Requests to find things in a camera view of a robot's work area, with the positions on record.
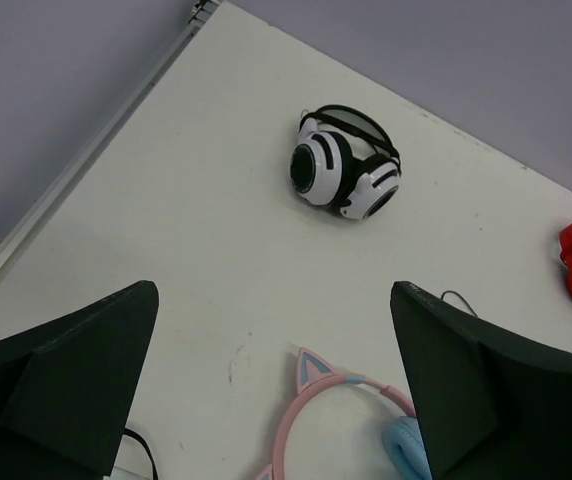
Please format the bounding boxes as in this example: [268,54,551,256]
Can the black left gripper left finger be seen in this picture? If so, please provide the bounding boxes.
[0,281,159,479]

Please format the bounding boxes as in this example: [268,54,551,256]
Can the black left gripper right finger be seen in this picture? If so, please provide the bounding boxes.
[390,281,572,479]

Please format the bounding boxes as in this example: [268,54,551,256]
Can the thin black headphone cable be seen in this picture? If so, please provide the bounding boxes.
[439,290,479,318]

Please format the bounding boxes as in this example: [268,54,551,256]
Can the pink blue cat-ear headphones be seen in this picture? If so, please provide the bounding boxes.
[257,348,432,479]

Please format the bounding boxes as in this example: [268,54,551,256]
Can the white black headphones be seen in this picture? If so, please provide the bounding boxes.
[289,104,402,220]

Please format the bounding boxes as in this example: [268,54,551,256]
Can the aluminium table edge rail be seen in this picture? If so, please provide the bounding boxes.
[0,1,221,272]

